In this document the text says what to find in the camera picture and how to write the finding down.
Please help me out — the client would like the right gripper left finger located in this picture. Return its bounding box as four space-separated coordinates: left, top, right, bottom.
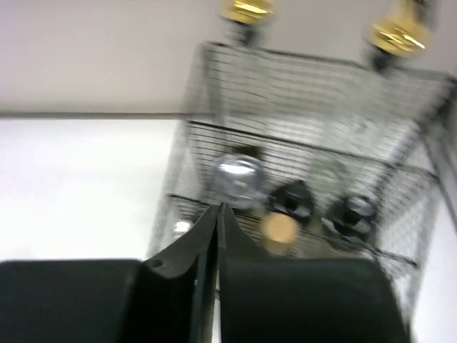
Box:
1 205 218 342

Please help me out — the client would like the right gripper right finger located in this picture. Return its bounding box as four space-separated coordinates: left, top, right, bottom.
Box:
217 204 410 342

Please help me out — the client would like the small yellow bottle cork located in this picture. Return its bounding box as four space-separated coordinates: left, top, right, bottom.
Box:
261 212 299 257

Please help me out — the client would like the black top salt shaker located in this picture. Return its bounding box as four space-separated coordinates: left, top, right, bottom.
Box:
266 179 316 227

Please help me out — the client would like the brown spice shaker black top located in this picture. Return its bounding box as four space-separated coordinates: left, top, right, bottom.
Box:
321 194 378 243

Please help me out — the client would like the silver top spice grinder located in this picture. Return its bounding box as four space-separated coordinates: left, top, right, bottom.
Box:
210 153 268 209

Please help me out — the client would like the dark sauce bottle gold spout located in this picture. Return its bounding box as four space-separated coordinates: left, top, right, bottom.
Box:
221 0 275 47

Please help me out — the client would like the clear oil bottle gold spout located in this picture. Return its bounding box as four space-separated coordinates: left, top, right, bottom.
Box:
367 1 438 74

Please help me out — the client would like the black wire rack basket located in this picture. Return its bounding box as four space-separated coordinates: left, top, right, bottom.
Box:
148 42 456 317

